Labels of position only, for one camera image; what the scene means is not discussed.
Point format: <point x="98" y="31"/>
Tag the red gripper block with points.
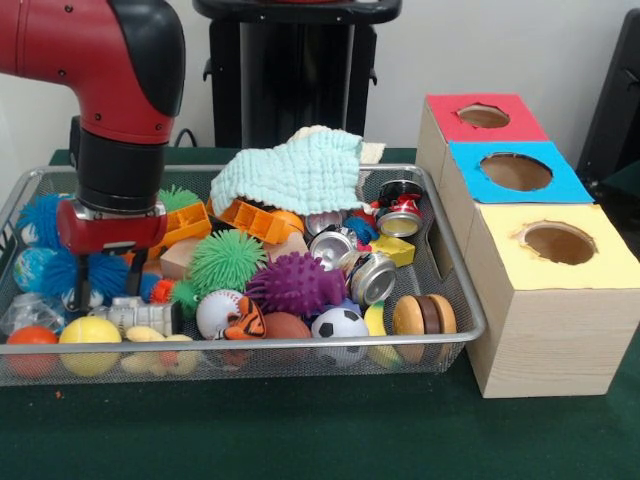
<point x="110" y="232"/>

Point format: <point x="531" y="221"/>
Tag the crushed clear plastic bottle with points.
<point x="30" y="310"/>

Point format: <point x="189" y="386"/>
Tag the light blue muslin cloth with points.
<point x="300" y="170"/>

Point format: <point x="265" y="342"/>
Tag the cream muslin cloth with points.
<point x="372" y="152"/>

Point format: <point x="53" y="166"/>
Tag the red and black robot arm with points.
<point x="125" y="75"/>

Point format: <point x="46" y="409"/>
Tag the wooden box with three holes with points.
<point x="550" y="340"/>

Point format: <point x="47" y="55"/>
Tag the blue furry toy with eyes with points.
<point x="107" y="272"/>

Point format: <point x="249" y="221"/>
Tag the yellow ball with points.
<point x="90" y="334"/>

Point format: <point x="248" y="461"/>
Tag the blue furry puffer ball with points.
<point x="40" y="220"/>

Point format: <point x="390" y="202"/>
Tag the orange ball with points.
<point x="32" y="337"/>

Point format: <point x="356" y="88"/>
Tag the green spiky ball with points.
<point x="227" y="260"/>

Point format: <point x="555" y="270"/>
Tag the purple spiky ball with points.
<point x="297" y="285"/>

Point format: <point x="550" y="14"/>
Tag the small soccer ball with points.
<point x="340" y="326"/>

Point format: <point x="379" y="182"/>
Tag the dark green table cloth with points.
<point x="300" y="430"/>

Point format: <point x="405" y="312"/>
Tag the crushed red soda can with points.
<point x="400" y="205"/>

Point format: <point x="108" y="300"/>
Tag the toy hamburger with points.
<point x="425" y="315"/>

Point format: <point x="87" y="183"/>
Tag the green clothed side table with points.
<point x="622" y="187"/>

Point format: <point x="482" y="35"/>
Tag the black upright panel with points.
<point x="620" y="100"/>

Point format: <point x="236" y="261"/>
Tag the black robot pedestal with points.
<point x="300" y="75"/>

